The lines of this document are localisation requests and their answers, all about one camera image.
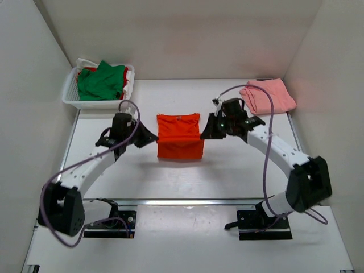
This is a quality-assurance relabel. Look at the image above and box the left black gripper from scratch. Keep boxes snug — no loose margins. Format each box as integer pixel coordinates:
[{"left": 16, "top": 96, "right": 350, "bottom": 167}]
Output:
[{"left": 125, "top": 117, "right": 158, "bottom": 147}]

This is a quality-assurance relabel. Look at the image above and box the pink folded t shirt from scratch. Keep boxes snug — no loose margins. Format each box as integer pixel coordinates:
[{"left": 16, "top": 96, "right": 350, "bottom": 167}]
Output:
[{"left": 239, "top": 78, "right": 298, "bottom": 115}]

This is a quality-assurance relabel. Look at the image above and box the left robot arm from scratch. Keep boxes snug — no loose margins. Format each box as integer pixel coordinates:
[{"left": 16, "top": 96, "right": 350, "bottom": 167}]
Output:
[{"left": 38, "top": 113, "right": 159, "bottom": 237}]

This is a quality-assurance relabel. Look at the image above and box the aluminium table rail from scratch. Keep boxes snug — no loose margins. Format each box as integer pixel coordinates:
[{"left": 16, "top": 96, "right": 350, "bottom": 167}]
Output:
[{"left": 61, "top": 110, "right": 302, "bottom": 205}]

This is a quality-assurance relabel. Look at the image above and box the green t shirt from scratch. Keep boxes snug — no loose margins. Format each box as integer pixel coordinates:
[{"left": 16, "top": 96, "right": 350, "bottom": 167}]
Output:
[{"left": 77, "top": 60, "right": 126, "bottom": 101}]

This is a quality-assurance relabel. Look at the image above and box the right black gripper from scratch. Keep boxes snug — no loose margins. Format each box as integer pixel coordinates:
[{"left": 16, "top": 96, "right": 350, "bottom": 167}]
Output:
[{"left": 201, "top": 113, "right": 234, "bottom": 140}]

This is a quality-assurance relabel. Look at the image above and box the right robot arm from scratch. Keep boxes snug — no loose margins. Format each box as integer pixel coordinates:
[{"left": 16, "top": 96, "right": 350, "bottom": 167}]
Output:
[{"left": 200, "top": 98, "right": 332, "bottom": 228}]

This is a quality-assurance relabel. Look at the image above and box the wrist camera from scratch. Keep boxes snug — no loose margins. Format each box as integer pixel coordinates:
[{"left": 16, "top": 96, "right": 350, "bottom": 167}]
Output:
[
  {"left": 121, "top": 106, "right": 136, "bottom": 127},
  {"left": 212, "top": 98, "right": 224, "bottom": 116}
]

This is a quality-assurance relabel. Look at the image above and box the orange t shirt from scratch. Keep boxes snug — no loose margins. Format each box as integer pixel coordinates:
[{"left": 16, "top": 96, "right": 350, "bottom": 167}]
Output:
[{"left": 156, "top": 113, "right": 204, "bottom": 160}]

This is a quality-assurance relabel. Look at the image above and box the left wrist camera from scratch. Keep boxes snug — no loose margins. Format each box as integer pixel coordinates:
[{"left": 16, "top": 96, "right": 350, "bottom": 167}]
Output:
[{"left": 121, "top": 106, "right": 136, "bottom": 127}]

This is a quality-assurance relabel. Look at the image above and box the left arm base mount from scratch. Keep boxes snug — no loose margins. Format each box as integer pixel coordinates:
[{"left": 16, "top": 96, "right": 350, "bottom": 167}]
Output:
[{"left": 83, "top": 198, "right": 137, "bottom": 239}]

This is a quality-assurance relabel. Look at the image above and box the white plastic basket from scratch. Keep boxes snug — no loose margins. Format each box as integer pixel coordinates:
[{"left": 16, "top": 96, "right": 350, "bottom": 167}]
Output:
[{"left": 62, "top": 64, "right": 135, "bottom": 110}]

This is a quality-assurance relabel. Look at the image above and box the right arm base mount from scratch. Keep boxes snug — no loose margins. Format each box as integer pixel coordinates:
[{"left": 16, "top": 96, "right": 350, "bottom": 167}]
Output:
[{"left": 224, "top": 205, "right": 293, "bottom": 241}]

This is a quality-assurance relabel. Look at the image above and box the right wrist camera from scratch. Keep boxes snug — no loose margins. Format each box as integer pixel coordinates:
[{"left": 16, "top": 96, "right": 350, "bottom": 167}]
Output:
[{"left": 212, "top": 98, "right": 224, "bottom": 116}]

